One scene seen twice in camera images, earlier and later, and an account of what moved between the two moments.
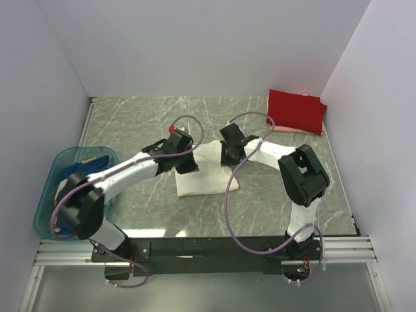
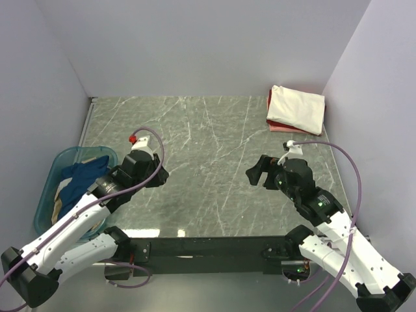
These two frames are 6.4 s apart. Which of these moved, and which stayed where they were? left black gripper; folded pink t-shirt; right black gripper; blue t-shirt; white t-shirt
Moved: white t-shirt; left black gripper; right black gripper
Stayed: blue t-shirt; folded pink t-shirt
